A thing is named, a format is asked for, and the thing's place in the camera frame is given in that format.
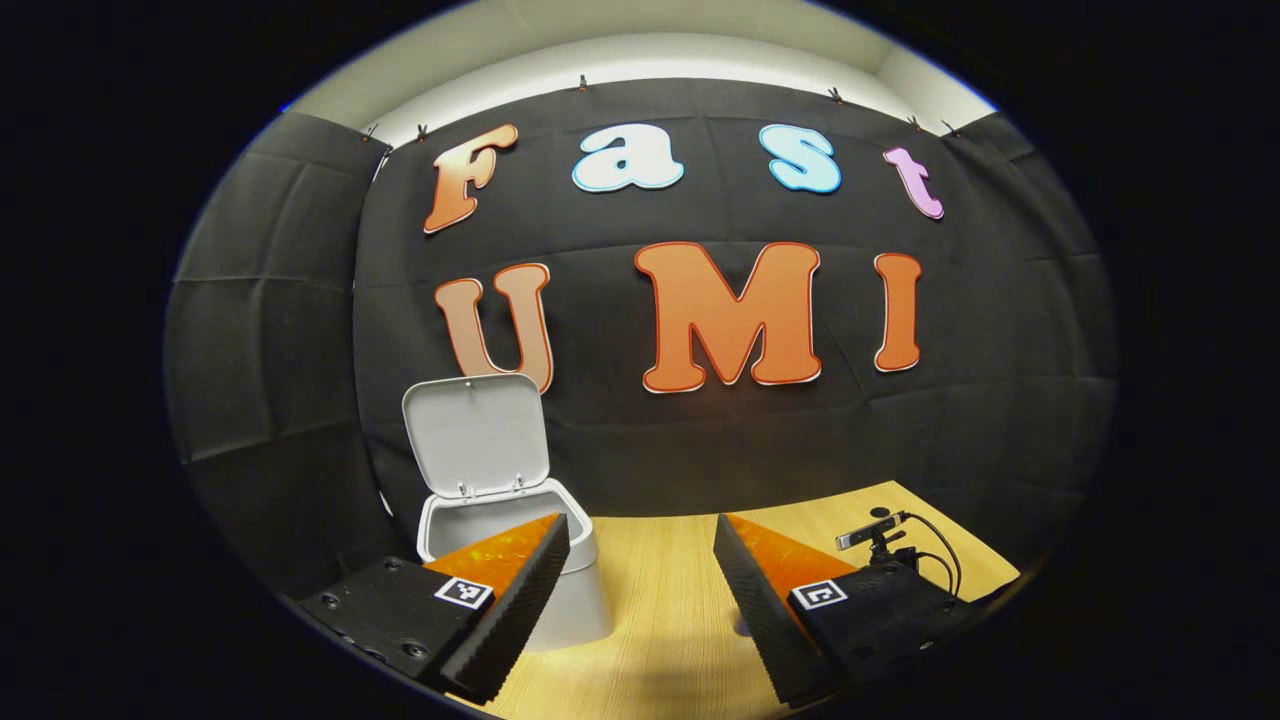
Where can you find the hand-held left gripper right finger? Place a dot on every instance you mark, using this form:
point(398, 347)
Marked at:
point(760, 620)

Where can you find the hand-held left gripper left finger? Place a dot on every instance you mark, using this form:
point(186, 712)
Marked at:
point(515, 610)

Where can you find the white desktop garbage bin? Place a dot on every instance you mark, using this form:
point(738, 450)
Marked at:
point(480, 440)

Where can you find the wooden desktop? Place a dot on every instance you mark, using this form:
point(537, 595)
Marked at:
point(660, 600)

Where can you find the black backdrop cloth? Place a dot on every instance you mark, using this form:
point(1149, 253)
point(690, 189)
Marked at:
point(1000, 400)

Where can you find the black camera on small stand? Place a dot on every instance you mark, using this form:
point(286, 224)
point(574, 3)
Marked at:
point(868, 535)

